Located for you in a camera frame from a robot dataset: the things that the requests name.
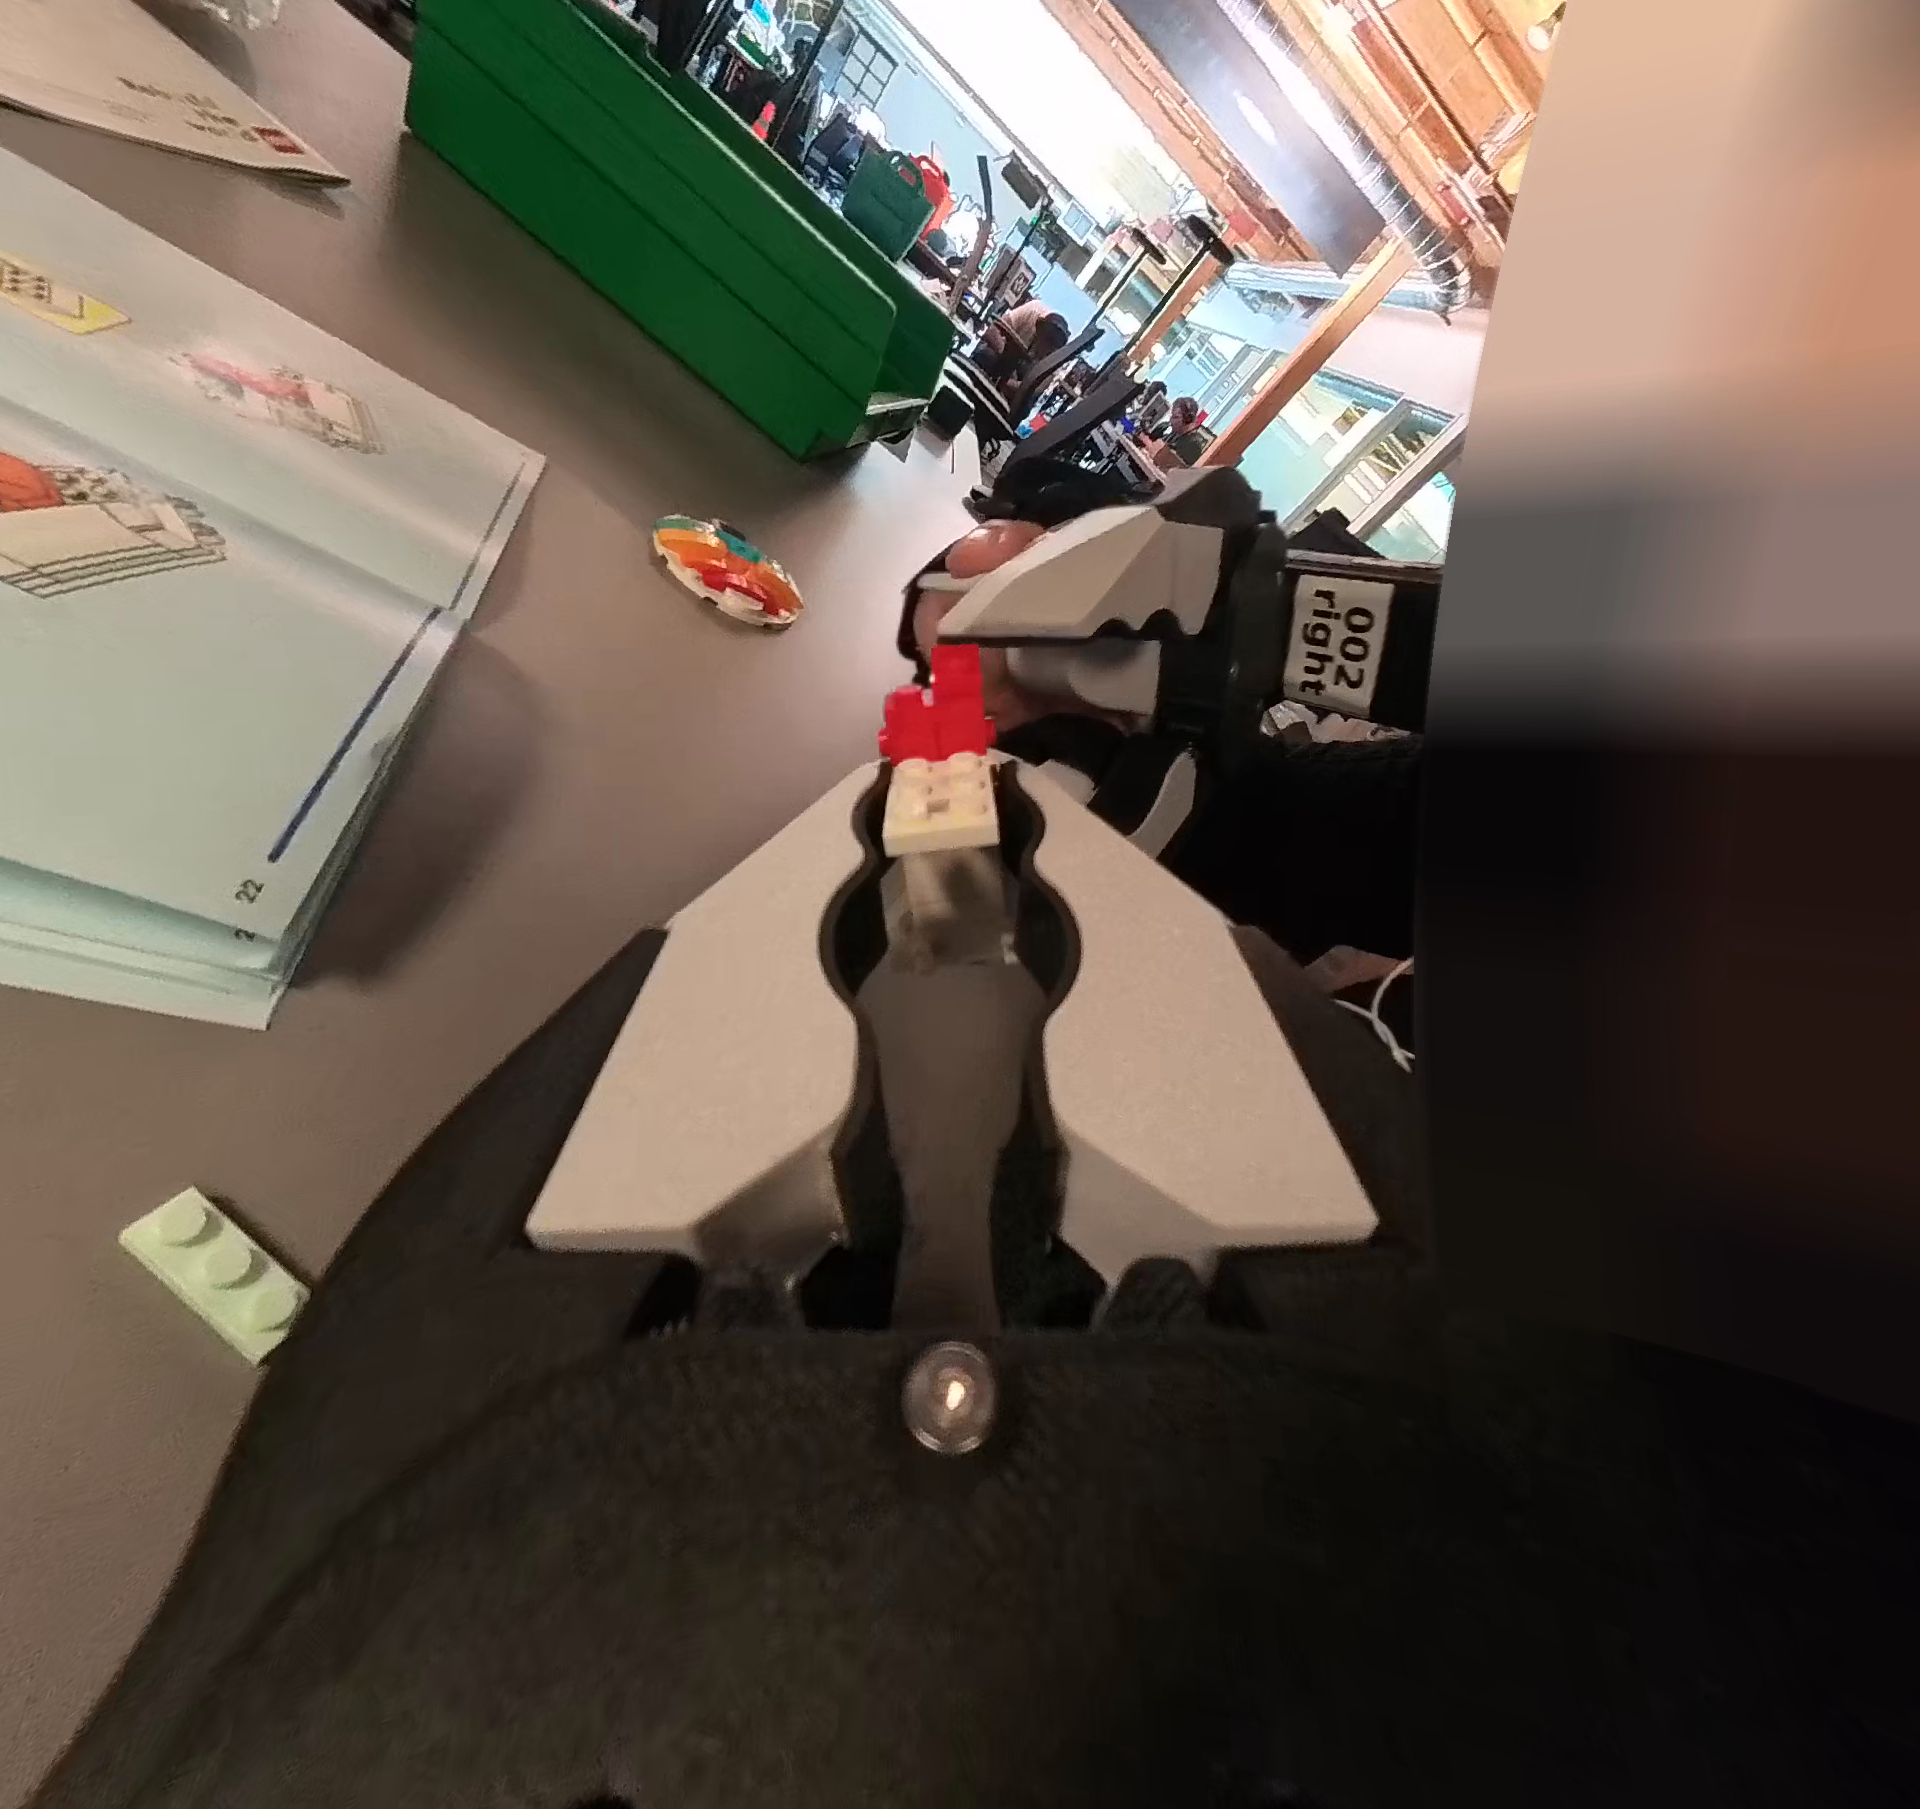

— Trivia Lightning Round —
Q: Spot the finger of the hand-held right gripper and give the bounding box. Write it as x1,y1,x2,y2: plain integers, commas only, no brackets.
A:
1001,635,1188,716
934,504,1204,641

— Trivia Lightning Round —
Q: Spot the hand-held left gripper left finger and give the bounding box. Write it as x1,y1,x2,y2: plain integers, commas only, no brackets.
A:
526,765,888,1257

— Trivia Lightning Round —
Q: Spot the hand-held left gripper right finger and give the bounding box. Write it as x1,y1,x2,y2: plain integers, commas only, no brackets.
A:
1021,765,1385,1269

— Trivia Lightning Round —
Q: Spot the multicoloured lego assembly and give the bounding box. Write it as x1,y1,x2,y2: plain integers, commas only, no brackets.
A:
878,637,1010,975

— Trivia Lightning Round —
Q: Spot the round rainbow lego disc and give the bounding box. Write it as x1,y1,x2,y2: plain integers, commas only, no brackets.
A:
650,509,806,629

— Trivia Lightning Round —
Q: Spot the mint green lego plate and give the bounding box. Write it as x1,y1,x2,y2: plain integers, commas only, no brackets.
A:
116,1184,313,1369

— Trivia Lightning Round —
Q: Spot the person's right hand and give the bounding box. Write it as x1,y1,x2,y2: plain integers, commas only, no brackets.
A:
897,473,1164,688

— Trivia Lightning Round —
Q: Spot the small green bin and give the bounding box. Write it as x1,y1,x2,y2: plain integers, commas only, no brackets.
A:
842,147,937,261

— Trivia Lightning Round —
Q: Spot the green plastic bin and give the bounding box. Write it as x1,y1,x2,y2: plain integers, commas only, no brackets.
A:
402,0,964,466

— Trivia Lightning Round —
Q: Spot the open instruction booklet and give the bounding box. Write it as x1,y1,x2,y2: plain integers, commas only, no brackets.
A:
0,142,550,1035

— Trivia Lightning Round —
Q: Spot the closed paper instruction leaflet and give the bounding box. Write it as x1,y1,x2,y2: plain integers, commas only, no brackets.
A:
0,0,356,190

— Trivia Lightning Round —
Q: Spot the white cable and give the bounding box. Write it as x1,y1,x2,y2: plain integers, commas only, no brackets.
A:
1326,950,1423,1076

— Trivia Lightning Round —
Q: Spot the wooden support post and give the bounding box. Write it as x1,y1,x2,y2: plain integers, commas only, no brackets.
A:
1244,233,1426,473

